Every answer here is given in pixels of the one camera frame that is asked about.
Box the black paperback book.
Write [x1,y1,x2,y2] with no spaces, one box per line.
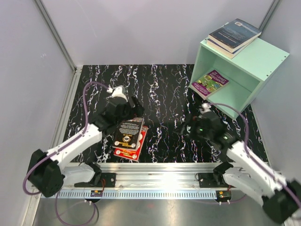
[112,117,144,151]

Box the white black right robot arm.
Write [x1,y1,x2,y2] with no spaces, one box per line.
[175,110,301,224]

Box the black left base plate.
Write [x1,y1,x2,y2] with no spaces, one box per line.
[74,172,117,188]

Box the slotted cable duct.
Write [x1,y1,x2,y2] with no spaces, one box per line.
[52,189,232,200]

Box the dark blue hardcover book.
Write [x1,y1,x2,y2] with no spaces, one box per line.
[207,18,261,52]

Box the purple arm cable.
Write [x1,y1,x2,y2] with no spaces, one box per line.
[22,81,113,224]
[202,102,301,208]

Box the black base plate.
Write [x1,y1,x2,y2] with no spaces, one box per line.
[74,172,117,188]
[196,172,232,188]

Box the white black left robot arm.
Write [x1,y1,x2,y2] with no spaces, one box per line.
[25,96,144,197]

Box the purple Treehouse book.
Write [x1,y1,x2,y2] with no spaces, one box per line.
[191,70,229,100]

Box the red book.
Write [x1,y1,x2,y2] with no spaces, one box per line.
[114,126,148,162]

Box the blue orange paperback book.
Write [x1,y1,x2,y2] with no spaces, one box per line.
[206,39,247,59]

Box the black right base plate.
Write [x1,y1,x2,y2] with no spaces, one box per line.
[196,172,232,188]

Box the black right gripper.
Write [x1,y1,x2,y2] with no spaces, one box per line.
[174,113,213,143]

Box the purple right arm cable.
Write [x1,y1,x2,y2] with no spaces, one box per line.
[202,102,301,208]

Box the mint green open cabinet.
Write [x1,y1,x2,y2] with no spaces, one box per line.
[190,38,289,119]

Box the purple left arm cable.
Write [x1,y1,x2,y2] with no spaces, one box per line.
[22,81,113,224]

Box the aluminium rail frame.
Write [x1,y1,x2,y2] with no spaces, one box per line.
[30,162,286,189]

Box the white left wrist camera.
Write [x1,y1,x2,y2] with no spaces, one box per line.
[106,85,128,102]

